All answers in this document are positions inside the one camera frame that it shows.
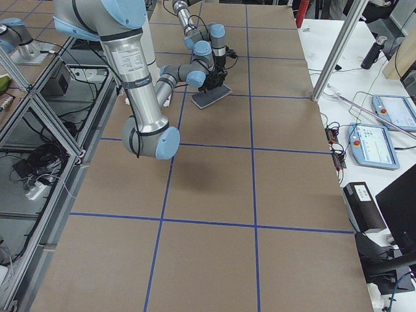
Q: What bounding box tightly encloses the red cylinder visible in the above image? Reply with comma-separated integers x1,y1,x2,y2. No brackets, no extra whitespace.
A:
296,0,309,29

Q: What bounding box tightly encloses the black power box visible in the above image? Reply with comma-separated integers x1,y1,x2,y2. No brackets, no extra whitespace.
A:
343,182,387,234

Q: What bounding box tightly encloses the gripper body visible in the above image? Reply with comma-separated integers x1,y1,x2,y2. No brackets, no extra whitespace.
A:
215,55,228,81
198,66,226,93

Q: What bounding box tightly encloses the pink and grey towel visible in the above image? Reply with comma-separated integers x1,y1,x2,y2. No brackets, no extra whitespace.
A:
190,84,233,109

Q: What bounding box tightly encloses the teach pendant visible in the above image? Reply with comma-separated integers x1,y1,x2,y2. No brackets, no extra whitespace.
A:
348,123,400,170
372,95,415,132

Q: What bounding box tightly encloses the black monitor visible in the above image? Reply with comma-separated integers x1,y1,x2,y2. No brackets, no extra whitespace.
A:
376,165,415,253

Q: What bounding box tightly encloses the reacher grabber tool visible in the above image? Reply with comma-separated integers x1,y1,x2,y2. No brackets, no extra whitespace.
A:
327,84,416,140

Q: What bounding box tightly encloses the white power strip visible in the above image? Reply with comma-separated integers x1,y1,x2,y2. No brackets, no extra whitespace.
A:
25,181,47,200

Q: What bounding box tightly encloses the black water bottle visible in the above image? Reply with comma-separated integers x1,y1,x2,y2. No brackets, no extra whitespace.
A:
361,36,387,70

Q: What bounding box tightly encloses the far teach pendant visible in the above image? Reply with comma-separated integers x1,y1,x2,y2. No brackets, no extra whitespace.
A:
372,95,415,132

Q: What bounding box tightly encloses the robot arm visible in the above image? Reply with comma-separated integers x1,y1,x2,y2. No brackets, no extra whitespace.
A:
168,1,238,90
53,1,228,160

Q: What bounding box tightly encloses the aluminium frame post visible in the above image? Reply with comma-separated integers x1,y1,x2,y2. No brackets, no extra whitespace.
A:
311,0,368,102

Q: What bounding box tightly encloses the near teach pendant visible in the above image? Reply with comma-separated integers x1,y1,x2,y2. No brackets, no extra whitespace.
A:
348,123,400,170

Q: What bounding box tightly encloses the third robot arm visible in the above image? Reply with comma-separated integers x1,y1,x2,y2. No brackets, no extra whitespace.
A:
1,18,53,66

